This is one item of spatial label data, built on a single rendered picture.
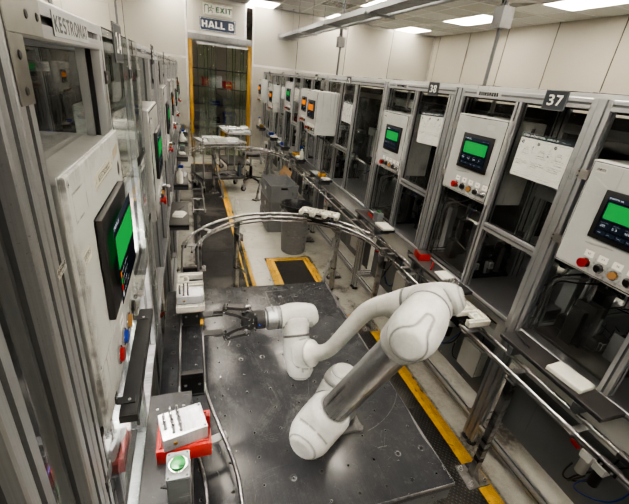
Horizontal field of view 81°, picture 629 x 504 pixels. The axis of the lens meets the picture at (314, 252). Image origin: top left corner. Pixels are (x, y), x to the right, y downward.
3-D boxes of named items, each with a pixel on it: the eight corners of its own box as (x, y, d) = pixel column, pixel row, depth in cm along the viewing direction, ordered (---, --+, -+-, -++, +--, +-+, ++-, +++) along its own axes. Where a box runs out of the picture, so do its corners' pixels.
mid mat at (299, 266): (336, 300, 369) (336, 299, 369) (282, 305, 352) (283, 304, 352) (308, 256, 455) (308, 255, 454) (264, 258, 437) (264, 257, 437)
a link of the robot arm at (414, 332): (335, 432, 146) (306, 477, 128) (305, 402, 149) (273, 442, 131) (466, 314, 103) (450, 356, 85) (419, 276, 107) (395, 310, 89)
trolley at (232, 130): (254, 177, 776) (255, 129, 736) (226, 177, 752) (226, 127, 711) (243, 167, 844) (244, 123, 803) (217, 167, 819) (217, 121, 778)
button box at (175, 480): (192, 503, 99) (190, 475, 94) (160, 511, 97) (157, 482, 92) (191, 475, 106) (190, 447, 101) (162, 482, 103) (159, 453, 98)
